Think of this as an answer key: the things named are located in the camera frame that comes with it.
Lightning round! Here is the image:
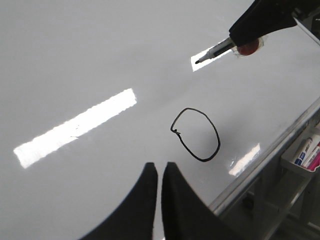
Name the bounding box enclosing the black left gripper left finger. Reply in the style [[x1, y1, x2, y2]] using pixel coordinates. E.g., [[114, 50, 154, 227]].
[[82, 162, 158, 240]]

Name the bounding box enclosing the white whiteboard with metal frame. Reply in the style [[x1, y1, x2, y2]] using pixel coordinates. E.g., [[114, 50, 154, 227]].
[[0, 0, 320, 240]]

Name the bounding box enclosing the red labelled white marker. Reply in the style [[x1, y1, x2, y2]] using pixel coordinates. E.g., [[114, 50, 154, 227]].
[[301, 142, 320, 169]]

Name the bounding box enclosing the white black whiteboard marker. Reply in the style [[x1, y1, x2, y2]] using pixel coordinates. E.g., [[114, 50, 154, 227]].
[[194, 34, 268, 65]]

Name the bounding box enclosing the pink marker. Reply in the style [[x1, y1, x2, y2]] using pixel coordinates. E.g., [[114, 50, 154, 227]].
[[307, 153, 320, 172]]

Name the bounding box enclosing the blue labelled white marker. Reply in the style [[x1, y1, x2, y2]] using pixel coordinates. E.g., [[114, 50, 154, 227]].
[[293, 137, 313, 166]]

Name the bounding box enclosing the grey marker tray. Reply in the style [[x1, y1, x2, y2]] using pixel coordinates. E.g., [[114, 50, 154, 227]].
[[280, 127, 320, 185]]

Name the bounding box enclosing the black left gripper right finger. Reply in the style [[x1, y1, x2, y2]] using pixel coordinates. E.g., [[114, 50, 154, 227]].
[[161, 162, 240, 240]]

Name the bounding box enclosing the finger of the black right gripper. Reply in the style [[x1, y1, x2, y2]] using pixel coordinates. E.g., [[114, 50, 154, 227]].
[[229, 0, 298, 47]]

